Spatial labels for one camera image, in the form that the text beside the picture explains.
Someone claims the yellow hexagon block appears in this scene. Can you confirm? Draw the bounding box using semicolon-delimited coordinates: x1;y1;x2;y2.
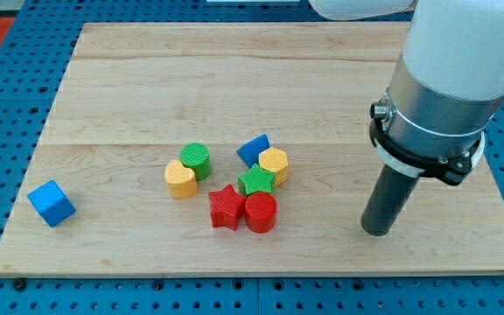
259;147;289;186

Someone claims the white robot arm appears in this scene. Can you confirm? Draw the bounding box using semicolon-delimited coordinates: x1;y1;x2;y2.
310;0;504;186

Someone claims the blue slanted block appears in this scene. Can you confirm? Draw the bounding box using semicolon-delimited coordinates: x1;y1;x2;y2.
236;134;270;168

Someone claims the wooden board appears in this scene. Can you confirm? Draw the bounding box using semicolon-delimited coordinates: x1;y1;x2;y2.
0;22;504;278

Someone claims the green star block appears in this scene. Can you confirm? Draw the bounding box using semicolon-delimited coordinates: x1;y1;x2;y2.
238;164;276;196

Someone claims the red cylinder block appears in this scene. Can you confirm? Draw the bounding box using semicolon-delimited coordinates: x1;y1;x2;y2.
245;192;277;234

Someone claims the red star block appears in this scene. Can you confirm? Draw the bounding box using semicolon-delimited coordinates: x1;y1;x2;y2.
208;184;247;231

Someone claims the green cylinder block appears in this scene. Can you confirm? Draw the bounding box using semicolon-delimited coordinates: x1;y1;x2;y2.
180;143;212;181

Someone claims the yellow heart block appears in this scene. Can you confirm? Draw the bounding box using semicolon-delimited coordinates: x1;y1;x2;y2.
164;160;198;199

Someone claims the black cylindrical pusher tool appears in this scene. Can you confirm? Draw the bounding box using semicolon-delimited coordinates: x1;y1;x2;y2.
360;165;419;236

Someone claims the blue cube block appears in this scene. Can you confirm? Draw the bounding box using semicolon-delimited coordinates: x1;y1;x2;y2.
27;180;76;228

